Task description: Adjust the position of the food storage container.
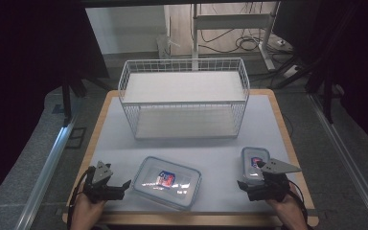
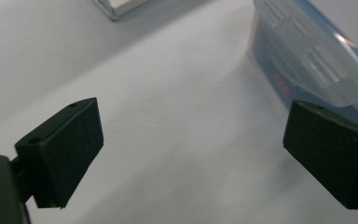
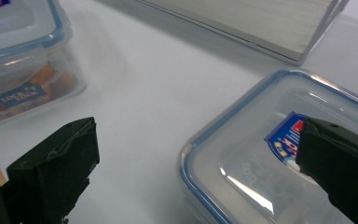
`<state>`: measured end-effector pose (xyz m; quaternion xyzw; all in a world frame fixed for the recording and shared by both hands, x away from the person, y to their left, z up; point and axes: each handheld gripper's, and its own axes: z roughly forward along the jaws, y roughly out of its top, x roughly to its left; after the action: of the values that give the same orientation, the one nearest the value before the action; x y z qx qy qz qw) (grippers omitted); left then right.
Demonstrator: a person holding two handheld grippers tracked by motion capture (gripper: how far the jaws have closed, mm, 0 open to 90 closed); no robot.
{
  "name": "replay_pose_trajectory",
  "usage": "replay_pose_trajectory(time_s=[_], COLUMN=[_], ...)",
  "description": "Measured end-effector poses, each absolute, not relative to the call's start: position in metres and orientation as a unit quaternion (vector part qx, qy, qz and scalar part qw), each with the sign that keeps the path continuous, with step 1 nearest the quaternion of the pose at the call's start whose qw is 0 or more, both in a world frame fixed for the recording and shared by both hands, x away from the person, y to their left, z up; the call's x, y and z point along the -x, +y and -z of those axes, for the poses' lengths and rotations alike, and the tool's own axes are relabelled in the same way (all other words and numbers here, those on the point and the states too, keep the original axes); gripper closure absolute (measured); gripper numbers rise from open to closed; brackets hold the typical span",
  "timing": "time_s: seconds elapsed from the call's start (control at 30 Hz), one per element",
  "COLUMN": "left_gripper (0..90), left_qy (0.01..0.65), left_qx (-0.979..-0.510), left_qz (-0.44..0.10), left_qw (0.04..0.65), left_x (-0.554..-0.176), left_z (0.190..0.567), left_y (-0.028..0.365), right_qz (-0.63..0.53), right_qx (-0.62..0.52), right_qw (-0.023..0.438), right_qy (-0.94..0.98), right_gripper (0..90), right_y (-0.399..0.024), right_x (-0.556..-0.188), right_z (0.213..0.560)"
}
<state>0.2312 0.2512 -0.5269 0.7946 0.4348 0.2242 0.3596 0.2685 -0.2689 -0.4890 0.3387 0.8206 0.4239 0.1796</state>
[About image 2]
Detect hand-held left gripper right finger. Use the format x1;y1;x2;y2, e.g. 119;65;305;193
282;100;358;210

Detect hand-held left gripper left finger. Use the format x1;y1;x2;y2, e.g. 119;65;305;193
14;97;104;209

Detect large clear plastic food container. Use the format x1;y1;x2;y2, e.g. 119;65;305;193
250;0;358;130

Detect white wire rack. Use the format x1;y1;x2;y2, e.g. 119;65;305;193
92;0;157;21

